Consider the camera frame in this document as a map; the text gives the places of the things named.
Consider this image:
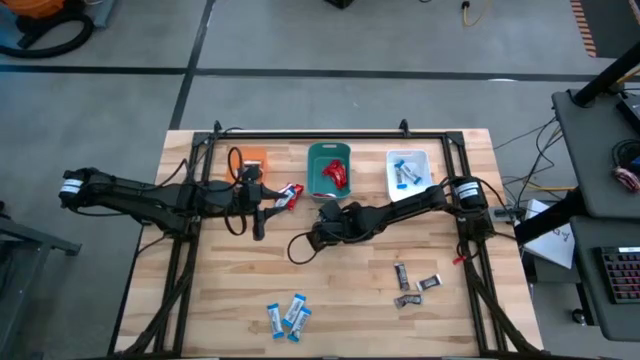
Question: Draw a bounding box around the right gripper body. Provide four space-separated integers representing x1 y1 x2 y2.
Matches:
305 199 351 254

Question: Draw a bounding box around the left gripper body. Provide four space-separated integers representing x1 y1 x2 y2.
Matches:
238 165 271 241

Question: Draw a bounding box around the silver Hershey's candy bag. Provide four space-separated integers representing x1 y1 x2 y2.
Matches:
286 306 313 344

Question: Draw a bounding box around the orange plastic basket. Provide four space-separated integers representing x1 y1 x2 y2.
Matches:
224 146 269 186

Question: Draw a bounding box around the teal plastic basket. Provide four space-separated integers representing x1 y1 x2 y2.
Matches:
304 141 353 204

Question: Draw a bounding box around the white plastic basket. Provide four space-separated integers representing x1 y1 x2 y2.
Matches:
384 148 432 203

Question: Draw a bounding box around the white paper sheet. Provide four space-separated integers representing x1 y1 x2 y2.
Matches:
522 198 576 270

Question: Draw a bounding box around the grey floor box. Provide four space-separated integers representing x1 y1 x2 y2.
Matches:
92 0 119 29

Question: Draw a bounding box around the grey metal table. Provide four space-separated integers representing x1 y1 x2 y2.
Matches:
0 199 83 360

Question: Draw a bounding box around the grey desk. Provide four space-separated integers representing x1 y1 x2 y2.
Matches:
551 88 640 220
569 217 640 342

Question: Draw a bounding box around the orange shop vacuum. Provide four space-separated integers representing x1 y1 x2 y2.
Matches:
13 0 71 31

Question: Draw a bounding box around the black backlit keyboard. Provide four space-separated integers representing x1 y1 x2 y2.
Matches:
593 244 640 305

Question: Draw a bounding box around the black stand pole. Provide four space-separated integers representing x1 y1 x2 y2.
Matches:
571 39 640 108

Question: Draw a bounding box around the black mat with hazard stripes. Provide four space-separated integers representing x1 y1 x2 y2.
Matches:
569 0 640 59

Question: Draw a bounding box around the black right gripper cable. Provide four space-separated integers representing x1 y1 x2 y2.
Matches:
286 232 321 265

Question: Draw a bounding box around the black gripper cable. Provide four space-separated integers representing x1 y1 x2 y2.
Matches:
286 232 321 265
222 146 250 237

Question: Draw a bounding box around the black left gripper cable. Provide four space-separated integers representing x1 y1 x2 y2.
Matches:
222 146 250 237

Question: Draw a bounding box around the black vacuum hose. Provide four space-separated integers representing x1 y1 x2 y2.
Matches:
0 9 95 60

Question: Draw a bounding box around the yellow extension cable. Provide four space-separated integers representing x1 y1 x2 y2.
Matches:
460 0 494 27

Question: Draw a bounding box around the coiled black cable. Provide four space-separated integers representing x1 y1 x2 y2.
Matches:
610 138 640 174

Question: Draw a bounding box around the coloured wire bundle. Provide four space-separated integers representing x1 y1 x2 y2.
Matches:
612 166 640 194

